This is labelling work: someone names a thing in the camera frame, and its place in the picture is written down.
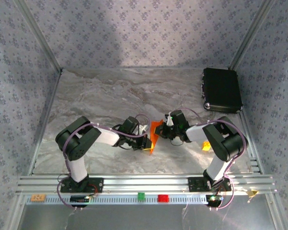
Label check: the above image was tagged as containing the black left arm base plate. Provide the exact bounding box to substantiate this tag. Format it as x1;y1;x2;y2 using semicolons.
60;177;104;194

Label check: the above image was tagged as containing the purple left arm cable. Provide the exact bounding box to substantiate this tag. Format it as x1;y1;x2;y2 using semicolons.
55;114;149;211

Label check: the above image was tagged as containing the aluminium frame post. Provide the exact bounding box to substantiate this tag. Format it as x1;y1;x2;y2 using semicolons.
15;0;63;72
229;0;276;70

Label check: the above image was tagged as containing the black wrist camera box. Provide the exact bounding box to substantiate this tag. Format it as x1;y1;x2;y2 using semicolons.
120;116;151;136
165;109;190;130

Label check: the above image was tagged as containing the yellow folded paper piece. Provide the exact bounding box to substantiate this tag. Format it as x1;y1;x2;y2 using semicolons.
245;189;260;199

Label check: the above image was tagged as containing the orange paper sheet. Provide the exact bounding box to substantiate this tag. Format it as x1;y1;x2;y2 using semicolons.
147;120;164;154

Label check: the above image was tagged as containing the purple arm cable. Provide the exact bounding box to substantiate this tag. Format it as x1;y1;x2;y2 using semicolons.
55;114;149;211
182;107;249;211

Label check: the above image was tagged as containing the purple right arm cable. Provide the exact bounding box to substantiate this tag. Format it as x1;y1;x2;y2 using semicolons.
182;107;249;211

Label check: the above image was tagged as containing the orange flat toy brick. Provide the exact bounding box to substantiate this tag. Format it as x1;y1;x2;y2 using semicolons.
30;194;47;202

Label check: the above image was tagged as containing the grey slotted cable duct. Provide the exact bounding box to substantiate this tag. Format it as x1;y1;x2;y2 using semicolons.
25;194;208;206

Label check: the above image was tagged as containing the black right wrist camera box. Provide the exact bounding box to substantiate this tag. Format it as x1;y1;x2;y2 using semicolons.
165;109;190;130

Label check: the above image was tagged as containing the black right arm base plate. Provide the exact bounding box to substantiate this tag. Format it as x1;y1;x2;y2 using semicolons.
187;176;232;192

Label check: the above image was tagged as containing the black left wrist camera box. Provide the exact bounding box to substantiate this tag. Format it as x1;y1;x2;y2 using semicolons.
120;116;151;136

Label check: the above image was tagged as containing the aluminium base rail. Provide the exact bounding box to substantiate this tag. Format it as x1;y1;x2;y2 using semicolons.
16;174;278;195

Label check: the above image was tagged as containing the floral patterned backdrop cloth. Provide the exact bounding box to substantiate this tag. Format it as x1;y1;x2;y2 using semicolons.
0;0;288;230

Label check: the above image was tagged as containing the black hard case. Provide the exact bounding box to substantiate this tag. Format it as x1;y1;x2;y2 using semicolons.
200;67;243;115

